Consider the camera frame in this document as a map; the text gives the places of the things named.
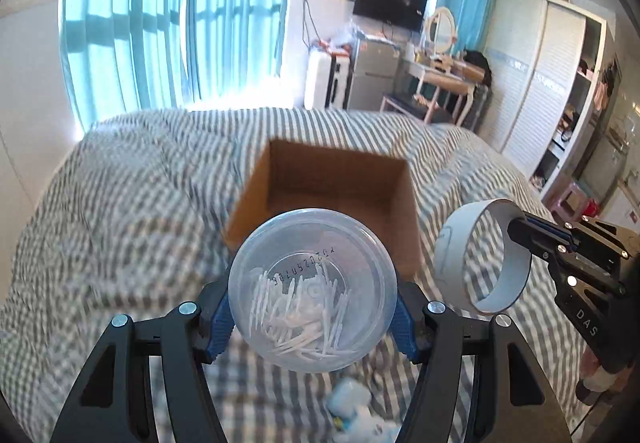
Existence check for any white tape roll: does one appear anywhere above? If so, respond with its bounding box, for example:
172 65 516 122
433 199 534 316

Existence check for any black wall television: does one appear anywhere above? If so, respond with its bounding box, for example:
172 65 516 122
352 0 430 33

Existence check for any clear plastic floss pick jar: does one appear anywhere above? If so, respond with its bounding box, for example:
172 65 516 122
227 208 400 371

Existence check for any round vanity mirror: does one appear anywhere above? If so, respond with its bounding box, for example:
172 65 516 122
422 6 459 56

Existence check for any wide teal window curtain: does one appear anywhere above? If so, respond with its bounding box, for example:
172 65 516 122
59 0 292 126

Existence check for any white tall appliance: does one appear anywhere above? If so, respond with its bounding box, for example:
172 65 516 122
304 50 334 110

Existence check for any grey striped blanket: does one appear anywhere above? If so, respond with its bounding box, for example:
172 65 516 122
0 107 593 443

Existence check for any white slatted wardrobe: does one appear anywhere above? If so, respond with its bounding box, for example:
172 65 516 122
479 0 609 194

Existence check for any person's right hand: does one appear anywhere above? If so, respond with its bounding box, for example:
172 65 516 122
575 350 634 407

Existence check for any white and blue packet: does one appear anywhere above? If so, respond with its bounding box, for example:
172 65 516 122
325 378 402 443

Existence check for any pink plastic stool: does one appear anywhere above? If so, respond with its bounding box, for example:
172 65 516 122
552 181 584 220

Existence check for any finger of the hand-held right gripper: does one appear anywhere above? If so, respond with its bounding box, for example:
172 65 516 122
506 219 629 298
522 214 640 260

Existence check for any white dressing table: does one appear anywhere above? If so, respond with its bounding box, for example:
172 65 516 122
395 54 489 128

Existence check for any black bag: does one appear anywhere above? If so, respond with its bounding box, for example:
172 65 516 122
460 50 494 86

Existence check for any dark cushioned stool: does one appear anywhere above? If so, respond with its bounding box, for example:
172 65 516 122
381 93 452 124

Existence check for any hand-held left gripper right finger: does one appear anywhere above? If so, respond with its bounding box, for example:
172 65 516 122
394 281 572 443

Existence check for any silver small fridge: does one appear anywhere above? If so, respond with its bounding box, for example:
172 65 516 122
348 39 401 112

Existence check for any brown cardboard box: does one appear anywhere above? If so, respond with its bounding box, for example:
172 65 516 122
222 138 424 282

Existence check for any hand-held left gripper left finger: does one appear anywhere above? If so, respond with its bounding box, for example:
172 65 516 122
50 279 237 443

